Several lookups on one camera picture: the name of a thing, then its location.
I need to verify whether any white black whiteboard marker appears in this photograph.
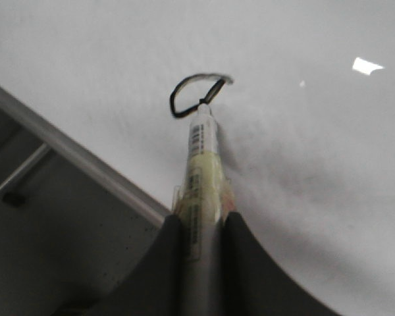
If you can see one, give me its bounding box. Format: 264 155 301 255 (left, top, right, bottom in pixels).
172 104 234 315

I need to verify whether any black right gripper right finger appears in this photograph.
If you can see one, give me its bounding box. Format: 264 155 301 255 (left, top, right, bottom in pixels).
221 211 337 315

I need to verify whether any white whiteboard with aluminium frame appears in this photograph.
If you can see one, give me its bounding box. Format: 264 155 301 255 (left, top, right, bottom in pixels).
0 1 395 315

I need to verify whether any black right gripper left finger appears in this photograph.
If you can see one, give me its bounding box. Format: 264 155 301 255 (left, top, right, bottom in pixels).
100 215 182 315

